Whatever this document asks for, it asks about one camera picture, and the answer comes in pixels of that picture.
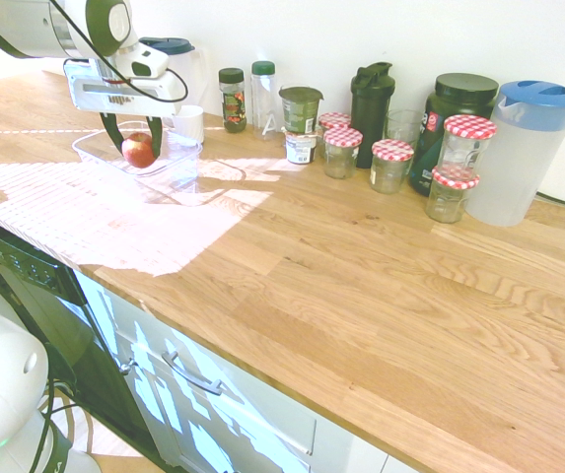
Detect clear canister with blue lid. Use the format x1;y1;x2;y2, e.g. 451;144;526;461
138;35;210;112

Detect white kitchen cabinet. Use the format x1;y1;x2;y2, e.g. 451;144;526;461
72;270;411;473

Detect clear plastic rectangular container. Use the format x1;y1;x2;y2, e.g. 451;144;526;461
71;121;203;194

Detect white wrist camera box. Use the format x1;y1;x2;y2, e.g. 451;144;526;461
116;42;170;80

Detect spice jar with dark lid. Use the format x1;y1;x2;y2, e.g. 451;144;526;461
218;67;248;134

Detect white ceramic mug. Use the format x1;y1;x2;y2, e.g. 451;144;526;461
171;104;206;144

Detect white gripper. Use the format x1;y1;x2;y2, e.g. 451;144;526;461
62;58;185;161

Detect clear bottle with green cap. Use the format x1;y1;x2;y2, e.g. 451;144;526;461
250;60;283;142

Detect jam jar red checked lid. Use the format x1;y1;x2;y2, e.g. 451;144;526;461
437;114;498;182
369;138;415;195
321;126;364;180
424;167;480;225
318;111;352;159

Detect white pitcher with blue lid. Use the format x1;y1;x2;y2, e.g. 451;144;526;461
463;80;565;228

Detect black dishwasher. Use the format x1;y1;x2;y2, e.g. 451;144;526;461
0;206;165;464

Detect red apple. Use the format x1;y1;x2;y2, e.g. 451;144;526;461
120;131;158;169

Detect black shaker bottle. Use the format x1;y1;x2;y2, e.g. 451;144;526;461
350;61;394;169

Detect green plastic yogurt cup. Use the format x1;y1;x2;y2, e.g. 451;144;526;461
278;86;324;134

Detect short clear glass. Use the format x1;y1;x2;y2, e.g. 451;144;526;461
384;108;425;149

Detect white yogurt cup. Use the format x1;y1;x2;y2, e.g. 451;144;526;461
284;130;318;166

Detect black base cable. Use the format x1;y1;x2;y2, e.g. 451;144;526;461
28;376;74;473

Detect silver drawer handle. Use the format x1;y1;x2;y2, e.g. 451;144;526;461
161;350;224;397

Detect dark protein powder tub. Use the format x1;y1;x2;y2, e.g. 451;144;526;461
408;72;501;198

